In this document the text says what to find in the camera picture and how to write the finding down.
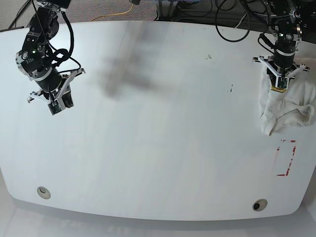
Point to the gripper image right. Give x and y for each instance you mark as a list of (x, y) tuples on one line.
[(280, 66)]

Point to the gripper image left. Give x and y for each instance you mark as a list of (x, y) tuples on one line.
[(39, 60)]

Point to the white t-shirt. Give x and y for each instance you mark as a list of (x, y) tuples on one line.
[(294, 107)]

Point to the left table grommet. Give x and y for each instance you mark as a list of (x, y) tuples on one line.
[(43, 192)]

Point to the table grommet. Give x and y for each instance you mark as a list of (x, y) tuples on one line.
[(260, 205), (43, 192)]

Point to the red tape rectangle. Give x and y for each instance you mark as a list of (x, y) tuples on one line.
[(284, 157)]

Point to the right table grommet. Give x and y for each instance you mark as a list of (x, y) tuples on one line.
[(260, 205)]

